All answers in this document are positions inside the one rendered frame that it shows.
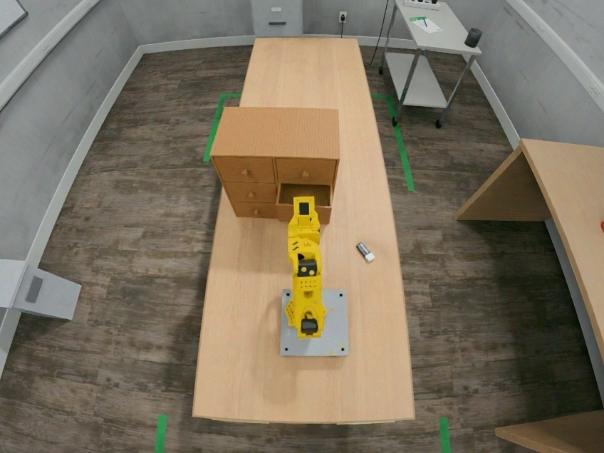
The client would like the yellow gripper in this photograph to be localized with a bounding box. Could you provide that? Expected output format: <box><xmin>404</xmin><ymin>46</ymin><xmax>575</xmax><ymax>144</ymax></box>
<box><xmin>288</xmin><ymin>197</ymin><xmax>320</xmax><ymax>245</ymax></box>

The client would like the brown wooden chest of drawers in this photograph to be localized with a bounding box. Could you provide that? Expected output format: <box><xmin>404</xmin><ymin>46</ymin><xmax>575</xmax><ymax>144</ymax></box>
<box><xmin>209</xmin><ymin>107</ymin><xmax>340</xmax><ymax>217</ymax></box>

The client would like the white eraser with black sleeve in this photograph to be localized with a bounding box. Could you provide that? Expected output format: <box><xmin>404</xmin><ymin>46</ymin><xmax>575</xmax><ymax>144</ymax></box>
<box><xmin>356</xmin><ymin>242</ymin><xmax>375</xmax><ymax>262</ymax></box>

